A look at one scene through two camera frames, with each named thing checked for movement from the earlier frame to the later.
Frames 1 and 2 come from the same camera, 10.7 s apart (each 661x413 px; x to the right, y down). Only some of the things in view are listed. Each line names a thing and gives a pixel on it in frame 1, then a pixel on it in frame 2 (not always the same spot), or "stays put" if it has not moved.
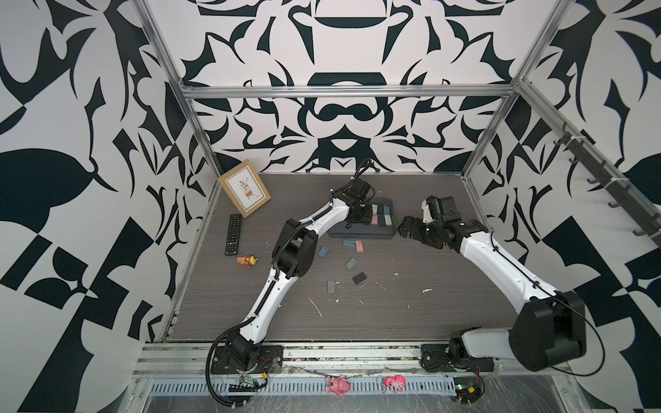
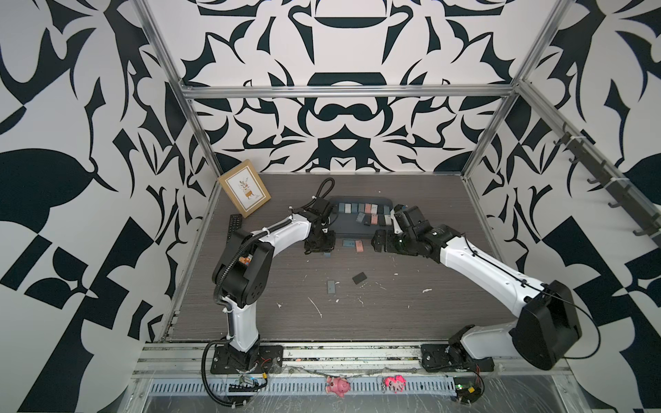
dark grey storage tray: (382, 224) stays put
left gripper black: (367, 207) → (329, 245)
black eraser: (359, 278) stays put
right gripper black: (416, 224) → (386, 244)
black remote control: (233, 234) stays put
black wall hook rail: (623, 198) stays put
